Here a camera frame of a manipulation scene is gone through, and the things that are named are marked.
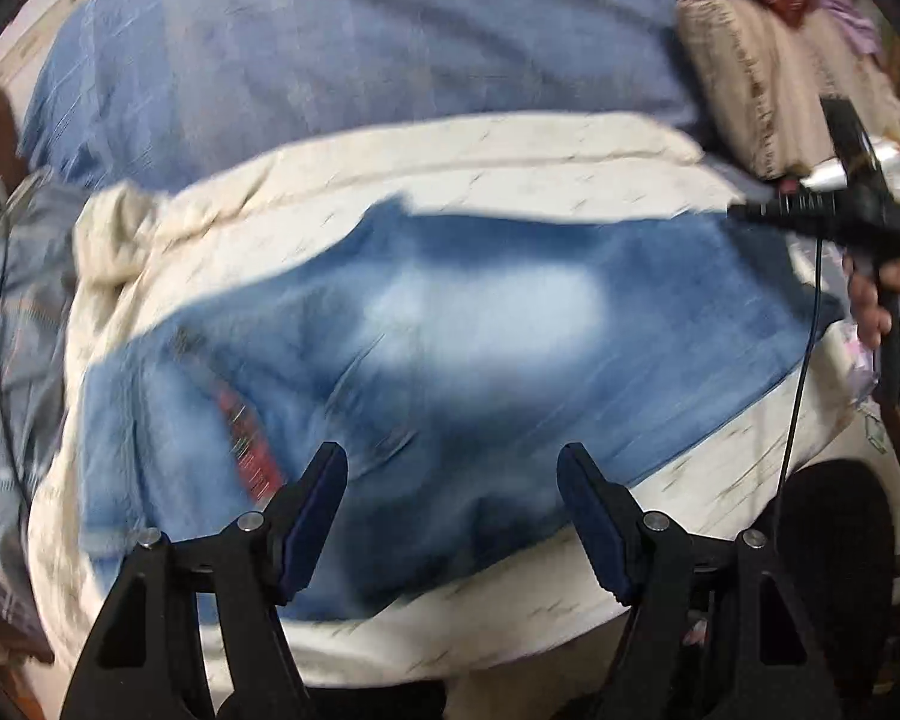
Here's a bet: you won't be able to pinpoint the blue denim jeans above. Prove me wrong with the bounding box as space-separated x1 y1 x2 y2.
77 200 842 621

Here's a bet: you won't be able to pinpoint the person's right hand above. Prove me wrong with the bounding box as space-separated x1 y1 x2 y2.
842 253 900 350

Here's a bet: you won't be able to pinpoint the beige floral striped pillow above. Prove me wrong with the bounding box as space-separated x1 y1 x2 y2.
676 0 900 179

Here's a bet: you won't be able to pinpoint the cream leaf-print quilt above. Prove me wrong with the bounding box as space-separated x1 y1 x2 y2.
64 114 863 684

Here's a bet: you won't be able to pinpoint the blue plaid pillow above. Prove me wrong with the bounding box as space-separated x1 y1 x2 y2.
20 0 712 192

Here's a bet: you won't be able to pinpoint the black cable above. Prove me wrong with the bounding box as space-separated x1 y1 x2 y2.
770 234 828 542

